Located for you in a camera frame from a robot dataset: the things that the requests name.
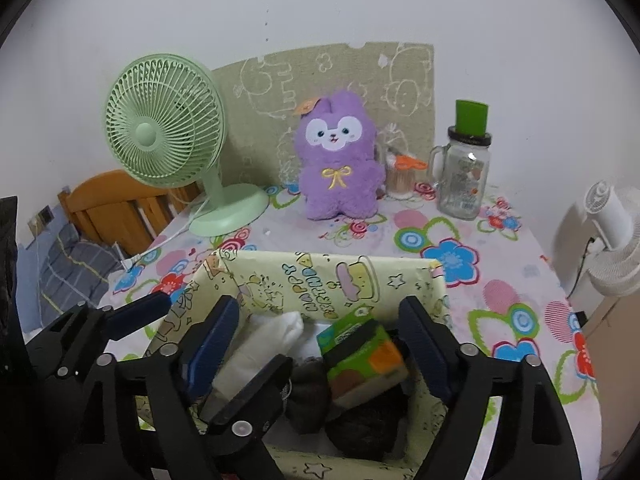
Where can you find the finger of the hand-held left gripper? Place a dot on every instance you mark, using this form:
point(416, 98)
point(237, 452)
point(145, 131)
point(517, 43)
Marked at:
point(255, 395)
point(140, 310)

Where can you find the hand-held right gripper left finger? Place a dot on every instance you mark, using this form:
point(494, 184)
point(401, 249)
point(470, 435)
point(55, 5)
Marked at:
point(210, 350)

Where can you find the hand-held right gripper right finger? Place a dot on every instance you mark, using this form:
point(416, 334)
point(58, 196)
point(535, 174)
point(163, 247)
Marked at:
point(425, 355)

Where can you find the white cloth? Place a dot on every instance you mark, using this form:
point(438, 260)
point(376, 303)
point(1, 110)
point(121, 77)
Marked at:
point(265, 340)

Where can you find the green and orange tissue packet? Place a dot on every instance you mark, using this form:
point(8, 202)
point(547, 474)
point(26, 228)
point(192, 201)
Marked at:
point(365, 355)

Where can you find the yellow cartoon printed storage box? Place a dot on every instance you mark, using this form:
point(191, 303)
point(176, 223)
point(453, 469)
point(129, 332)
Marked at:
point(390, 280)

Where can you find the black plastic bag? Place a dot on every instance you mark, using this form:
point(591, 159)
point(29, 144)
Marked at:
point(365, 425)

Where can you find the grey plaid pillow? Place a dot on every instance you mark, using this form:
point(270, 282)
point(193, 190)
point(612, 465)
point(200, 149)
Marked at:
point(65, 270)

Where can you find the floral tablecloth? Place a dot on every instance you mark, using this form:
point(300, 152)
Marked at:
point(500, 290)

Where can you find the blue bed sheet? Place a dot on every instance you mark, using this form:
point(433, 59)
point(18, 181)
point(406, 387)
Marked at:
point(30, 300)

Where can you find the wooden bed headboard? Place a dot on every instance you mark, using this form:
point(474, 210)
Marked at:
point(115, 200)

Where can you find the cotton swab container orange lid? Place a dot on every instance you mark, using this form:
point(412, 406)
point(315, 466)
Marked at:
point(402, 180)

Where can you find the glass jar mug green lid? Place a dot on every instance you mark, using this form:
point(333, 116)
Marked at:
point(462, 180)

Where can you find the green desk fan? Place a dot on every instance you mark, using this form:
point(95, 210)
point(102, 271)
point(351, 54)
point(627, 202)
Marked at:
point(150, 130)

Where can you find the purple plush toy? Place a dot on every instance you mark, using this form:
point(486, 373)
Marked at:
point(340, 185)

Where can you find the beige door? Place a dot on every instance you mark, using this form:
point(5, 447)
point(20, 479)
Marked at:
point(620, 360)

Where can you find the white standing fan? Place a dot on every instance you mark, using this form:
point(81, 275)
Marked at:
point(615, 260)

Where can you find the green printed board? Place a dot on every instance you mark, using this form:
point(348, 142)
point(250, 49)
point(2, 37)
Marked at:
point(280, 85)

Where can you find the wall socket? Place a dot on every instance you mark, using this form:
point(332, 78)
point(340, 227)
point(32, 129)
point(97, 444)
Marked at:
point(44, 216)

